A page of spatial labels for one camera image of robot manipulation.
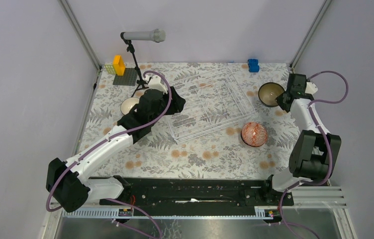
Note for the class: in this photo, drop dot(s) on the black microphone tripod stand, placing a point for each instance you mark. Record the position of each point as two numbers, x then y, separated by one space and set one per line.
141 83

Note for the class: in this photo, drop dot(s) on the floral table mat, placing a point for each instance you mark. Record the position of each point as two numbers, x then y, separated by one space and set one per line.
218 155

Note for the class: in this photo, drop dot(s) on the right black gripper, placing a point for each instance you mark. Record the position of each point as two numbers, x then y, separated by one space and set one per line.
279 100

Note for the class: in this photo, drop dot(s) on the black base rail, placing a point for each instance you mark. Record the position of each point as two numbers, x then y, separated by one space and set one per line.
200 197

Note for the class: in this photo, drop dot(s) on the pink patterned bowl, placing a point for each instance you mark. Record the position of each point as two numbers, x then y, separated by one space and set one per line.
254 134

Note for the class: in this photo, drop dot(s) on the yellow toy block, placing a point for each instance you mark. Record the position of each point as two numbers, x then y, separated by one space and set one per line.
118 65

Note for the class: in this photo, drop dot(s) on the dark blue floral bowl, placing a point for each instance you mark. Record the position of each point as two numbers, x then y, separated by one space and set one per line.
268 93

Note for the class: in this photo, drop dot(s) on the white wire dish rack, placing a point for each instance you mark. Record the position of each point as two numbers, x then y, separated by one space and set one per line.
214 100

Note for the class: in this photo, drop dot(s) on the light green toy block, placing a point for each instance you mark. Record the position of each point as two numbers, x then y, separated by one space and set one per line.
110 69

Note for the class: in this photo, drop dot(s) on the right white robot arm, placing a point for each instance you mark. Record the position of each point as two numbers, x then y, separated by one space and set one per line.
314 155

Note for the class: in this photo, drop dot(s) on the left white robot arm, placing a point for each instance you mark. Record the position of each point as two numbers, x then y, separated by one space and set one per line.
69 182

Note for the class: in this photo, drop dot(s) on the grey microphone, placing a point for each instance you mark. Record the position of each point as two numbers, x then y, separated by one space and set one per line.
156 35

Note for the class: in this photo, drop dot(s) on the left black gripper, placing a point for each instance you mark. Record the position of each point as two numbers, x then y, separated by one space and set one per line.
177 103

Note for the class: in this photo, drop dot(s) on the blue toy block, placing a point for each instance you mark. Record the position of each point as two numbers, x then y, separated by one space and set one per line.
253 65

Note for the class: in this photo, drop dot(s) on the grey toy baseplate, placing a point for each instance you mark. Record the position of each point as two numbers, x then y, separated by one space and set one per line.
129 78

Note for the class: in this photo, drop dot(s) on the teal bowl cream interior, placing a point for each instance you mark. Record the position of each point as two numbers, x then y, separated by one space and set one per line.
128 104

